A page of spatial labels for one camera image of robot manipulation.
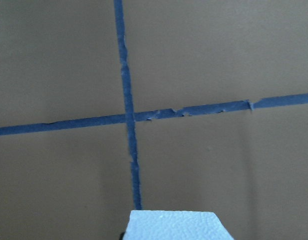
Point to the light blue block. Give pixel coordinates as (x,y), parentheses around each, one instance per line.
(174,225)

